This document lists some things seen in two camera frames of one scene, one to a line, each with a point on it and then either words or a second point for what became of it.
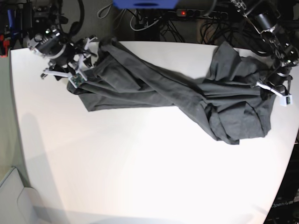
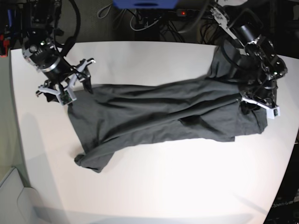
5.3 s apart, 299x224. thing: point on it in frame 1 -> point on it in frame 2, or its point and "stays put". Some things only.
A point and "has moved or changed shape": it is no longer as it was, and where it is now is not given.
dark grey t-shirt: x=229 y=95 has moved or changed shape
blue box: x=145 y=4 stays put
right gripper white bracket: x=285 y=99 -> x=273 y=111
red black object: x=3 y=46 stays put
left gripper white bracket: x=78 y=78 -> x=67 y=96
